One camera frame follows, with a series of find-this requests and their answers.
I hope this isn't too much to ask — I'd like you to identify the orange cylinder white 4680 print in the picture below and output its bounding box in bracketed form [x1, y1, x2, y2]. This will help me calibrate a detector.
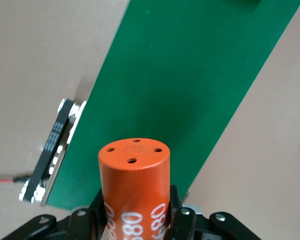
[97, 137, 171, 240]

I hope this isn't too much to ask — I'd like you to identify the green conveyor belt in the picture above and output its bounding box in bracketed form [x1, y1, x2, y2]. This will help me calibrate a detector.
[17, 0, 300, 211]

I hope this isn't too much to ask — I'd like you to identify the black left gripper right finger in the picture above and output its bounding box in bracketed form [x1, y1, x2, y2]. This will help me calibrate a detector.
[163, 184, 197, 240]

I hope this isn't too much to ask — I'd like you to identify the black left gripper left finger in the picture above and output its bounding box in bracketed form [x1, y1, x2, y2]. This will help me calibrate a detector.
[57, 188, 108, 240]

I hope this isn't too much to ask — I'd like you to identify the red black motor wire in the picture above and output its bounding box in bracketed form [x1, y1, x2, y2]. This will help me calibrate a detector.
[0, 174, 31, 185]

